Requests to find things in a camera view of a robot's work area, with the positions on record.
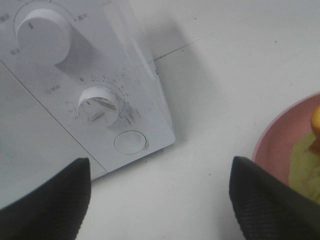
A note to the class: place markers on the upper white power knob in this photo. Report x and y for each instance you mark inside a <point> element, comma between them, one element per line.
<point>45,36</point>

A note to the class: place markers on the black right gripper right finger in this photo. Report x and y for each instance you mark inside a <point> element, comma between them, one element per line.
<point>267,209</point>

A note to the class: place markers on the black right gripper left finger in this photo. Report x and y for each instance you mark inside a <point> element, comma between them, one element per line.
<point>53,211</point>

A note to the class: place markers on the white bread sandwich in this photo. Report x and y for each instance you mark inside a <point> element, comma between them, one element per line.
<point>315,127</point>

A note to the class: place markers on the lower white timer knob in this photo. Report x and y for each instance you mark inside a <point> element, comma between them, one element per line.
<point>98,105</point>

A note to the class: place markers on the pink round plate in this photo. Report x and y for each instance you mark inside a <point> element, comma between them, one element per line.
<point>274,148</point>

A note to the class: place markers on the round white door button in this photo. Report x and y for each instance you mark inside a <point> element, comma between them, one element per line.
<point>130,142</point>

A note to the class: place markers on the white microwave oven body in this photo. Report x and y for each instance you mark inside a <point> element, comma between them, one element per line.
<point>109,50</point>

